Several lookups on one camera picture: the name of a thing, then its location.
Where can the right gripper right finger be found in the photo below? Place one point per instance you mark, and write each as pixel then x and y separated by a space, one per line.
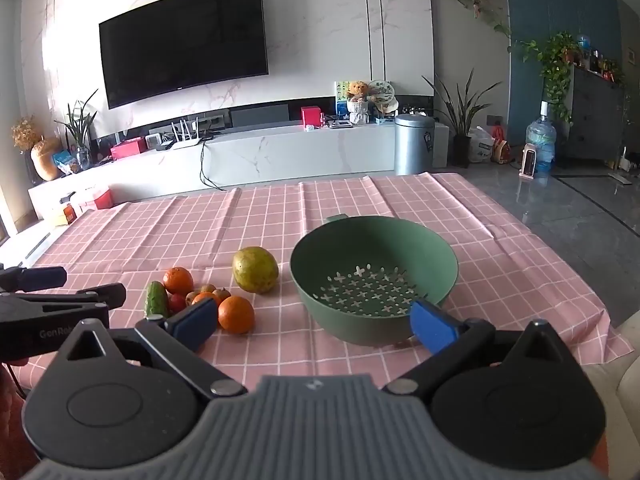
pixel 455 347

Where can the blue water jug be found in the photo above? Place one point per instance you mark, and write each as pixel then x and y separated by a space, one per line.
pixel 542 135

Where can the dark grey sideboard cabinet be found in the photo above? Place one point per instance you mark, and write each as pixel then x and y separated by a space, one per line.
pixel 596 132

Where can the hanging ivy plant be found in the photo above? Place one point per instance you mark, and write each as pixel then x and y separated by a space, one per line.
pixel 556 58

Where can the left green potted plant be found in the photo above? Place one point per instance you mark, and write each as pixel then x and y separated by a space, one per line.
pixel 77 125

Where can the large orange front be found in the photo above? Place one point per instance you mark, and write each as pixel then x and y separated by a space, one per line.
pixel 205 296

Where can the green colander bowl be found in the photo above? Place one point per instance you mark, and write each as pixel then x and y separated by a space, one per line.
pixel 359 276

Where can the black wall television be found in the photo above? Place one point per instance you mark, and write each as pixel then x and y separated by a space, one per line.
pixel 169 45

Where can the pink checkered tablecloth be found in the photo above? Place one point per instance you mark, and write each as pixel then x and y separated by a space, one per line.
pixel 507 275

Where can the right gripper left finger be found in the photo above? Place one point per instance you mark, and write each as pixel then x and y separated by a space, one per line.
pixel 173 342

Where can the teddy bear toy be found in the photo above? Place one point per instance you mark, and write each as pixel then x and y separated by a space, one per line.
pixel 357 103

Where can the tall leaf potted plant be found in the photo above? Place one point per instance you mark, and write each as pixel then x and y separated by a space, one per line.
pixel 459 108

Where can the white tv cabinet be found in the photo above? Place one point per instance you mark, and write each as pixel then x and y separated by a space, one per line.
pixel 246 157

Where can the yellow-green pear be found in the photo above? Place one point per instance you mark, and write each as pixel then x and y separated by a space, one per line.
pixel 255 270

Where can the white wifi router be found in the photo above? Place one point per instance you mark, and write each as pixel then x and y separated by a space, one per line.
pixel 186 133

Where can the pink red flat box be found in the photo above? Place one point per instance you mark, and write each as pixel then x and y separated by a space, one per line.
pixel 128 148

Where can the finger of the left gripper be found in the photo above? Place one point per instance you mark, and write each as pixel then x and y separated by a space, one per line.
pixel 113 295
pixel 19 279

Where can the white plastic bag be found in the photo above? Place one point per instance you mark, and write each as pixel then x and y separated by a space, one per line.
pixel 481 145

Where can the brown vase dried flowers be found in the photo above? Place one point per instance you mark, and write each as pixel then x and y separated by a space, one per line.
pixel 29 139

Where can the silver trash bin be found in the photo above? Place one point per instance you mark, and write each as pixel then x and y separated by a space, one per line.
pixel 413 144

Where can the green cucumber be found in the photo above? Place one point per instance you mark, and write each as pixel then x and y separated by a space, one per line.
pixel 156 300

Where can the red box on cabinet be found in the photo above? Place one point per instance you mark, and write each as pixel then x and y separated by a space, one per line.
pixel 312 116

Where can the red cherry tomato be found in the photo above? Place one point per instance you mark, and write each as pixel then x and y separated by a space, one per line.
pixel 176 303

